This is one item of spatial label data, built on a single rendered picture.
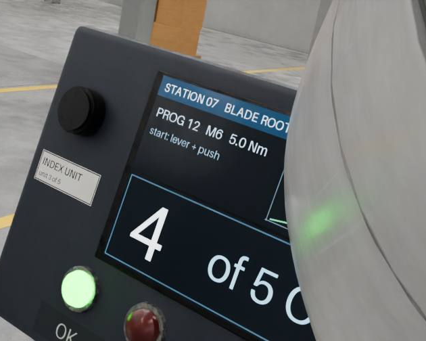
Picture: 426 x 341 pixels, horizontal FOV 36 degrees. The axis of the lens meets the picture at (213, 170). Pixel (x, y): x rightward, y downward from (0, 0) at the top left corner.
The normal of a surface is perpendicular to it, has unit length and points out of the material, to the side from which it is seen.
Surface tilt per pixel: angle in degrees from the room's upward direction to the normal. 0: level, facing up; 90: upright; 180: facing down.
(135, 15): 90
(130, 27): 90
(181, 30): 90
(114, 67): 75
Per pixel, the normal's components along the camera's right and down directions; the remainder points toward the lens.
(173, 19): -0.47, 0.18
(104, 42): -0.51, -0.11
